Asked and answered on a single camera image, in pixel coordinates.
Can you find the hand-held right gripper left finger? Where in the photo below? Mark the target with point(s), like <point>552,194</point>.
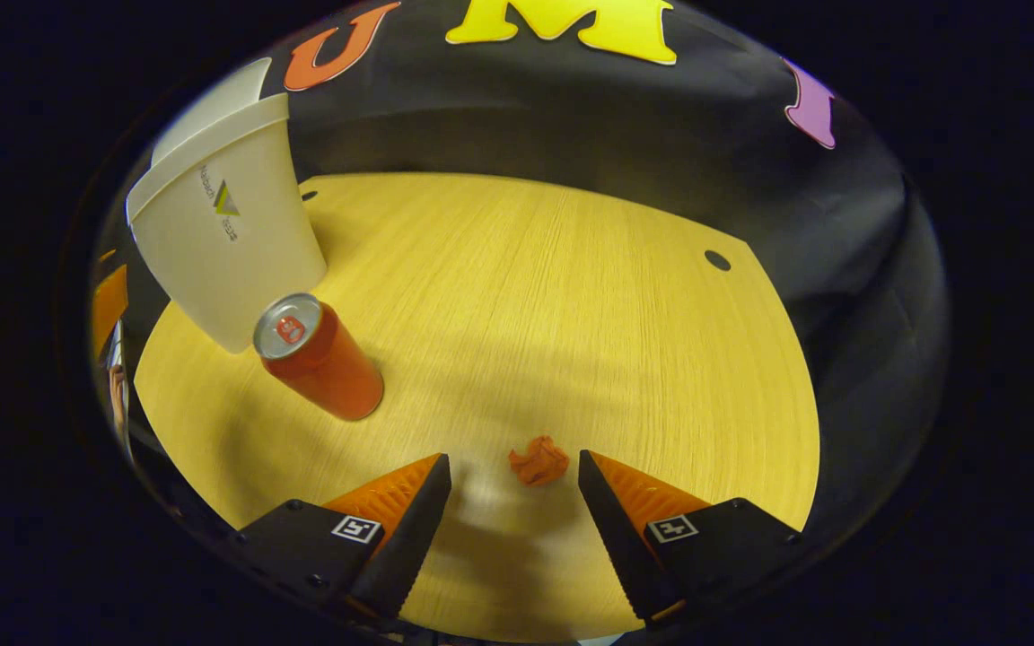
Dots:
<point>409,538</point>

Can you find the white desktop garbage bin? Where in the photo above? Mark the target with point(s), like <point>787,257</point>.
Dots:
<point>221,260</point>

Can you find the orange paper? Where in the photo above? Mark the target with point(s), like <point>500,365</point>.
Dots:
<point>539,462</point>

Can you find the black backdrop cloth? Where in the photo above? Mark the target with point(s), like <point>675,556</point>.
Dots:
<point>571,117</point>

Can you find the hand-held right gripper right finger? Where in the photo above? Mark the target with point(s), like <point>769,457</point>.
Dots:
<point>620,538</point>

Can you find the red pop can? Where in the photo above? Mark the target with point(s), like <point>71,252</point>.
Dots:
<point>328,368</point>

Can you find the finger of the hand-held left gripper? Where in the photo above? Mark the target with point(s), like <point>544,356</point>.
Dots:
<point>109,309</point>

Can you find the wooden desktop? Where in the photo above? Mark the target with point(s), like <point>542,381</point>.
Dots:
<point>526,296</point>

